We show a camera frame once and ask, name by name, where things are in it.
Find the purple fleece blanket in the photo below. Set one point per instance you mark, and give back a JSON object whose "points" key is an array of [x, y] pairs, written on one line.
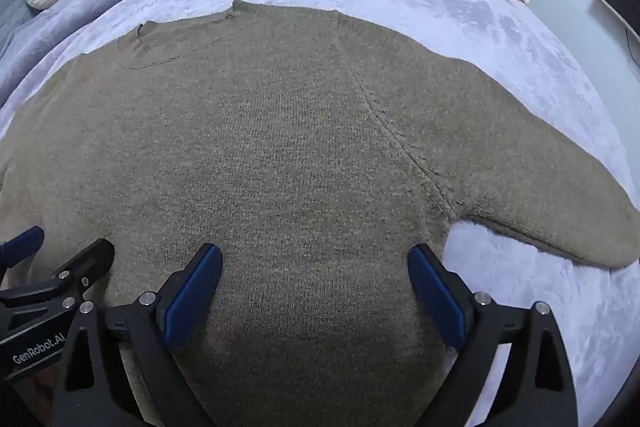
{"points": [[475, 22]]}

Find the olive brown knit sweater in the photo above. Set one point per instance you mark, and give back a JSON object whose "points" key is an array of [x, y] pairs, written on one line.
{"points": [[300, 157]]}

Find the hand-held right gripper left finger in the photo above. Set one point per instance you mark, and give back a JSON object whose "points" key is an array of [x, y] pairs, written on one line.
{"points": [[192, 292]]}

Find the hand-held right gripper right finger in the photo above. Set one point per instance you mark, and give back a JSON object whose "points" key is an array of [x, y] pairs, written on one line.
{"points": [[436, 302]]}

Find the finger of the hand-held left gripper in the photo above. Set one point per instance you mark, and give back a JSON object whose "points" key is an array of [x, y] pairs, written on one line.
{"points": [[87, 262], [22, 244]]}

